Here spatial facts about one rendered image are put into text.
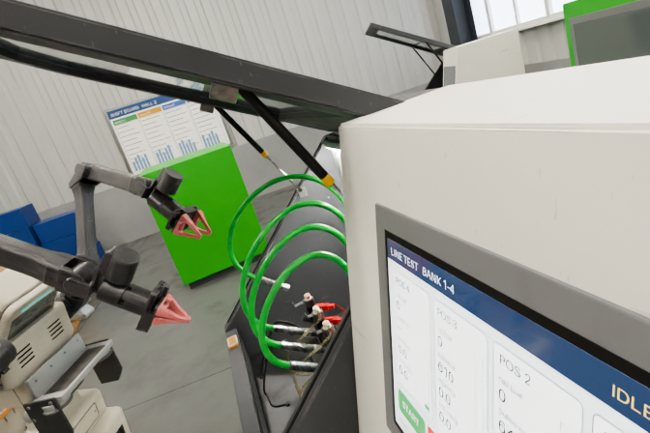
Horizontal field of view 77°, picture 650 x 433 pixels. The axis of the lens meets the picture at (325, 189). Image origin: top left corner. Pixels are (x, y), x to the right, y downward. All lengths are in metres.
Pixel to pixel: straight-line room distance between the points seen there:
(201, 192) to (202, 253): 0.64
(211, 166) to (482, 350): 4.01
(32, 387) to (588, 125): 1.44
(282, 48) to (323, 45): 0.73
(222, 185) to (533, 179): 4.09
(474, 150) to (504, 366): 0.18
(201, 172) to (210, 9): 3.93
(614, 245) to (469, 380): 0.22
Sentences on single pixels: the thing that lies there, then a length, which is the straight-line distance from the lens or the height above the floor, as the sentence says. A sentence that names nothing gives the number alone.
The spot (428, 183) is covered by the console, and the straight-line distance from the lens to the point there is 0.44.
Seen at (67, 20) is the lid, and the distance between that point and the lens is 0.64.
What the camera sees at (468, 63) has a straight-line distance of 3.74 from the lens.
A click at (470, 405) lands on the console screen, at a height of 1.29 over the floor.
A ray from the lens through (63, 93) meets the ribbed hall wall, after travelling 8.03.
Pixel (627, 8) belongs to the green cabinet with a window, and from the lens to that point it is 3.34.
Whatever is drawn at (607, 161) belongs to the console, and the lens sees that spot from 0.29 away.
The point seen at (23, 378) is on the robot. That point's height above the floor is 1.10.
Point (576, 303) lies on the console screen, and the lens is 0.32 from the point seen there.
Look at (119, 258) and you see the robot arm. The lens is 0.97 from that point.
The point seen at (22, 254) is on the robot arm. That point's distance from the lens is 1.08.
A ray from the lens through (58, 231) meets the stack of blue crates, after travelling 7.39.
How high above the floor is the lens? 1.62
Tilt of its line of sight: 14 degrees down
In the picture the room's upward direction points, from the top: 18 degrees counter-clockwise
